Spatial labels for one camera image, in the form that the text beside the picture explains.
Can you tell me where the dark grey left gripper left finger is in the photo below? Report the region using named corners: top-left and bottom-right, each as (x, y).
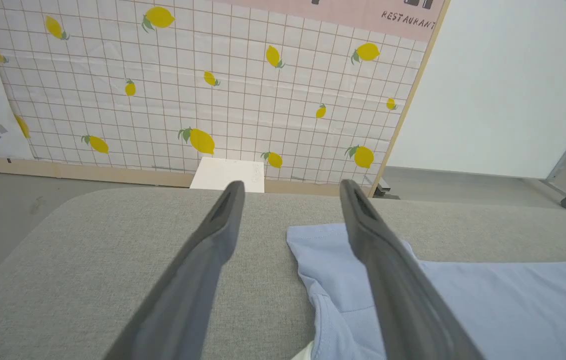
top-left (103, 180), bottom-right (246, 360)

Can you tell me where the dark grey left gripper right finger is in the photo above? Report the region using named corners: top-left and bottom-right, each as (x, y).
top-left (339, 178), bottom-right (486, 360)

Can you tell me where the light blue polo shirt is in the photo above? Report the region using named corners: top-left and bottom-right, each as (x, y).
top-left (286, 223), bottom-right (566, 360)

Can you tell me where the white box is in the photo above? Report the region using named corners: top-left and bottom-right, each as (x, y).
top-left (189, 156), bottom-right (266, 194)

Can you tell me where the metal partition foot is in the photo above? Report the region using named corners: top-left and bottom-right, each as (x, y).
top-left (364, 175), bottom-right (401, 200)

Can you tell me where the lemon print partition panel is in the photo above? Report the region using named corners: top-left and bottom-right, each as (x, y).
top-left (0, 0), bottom-right (452, 199)

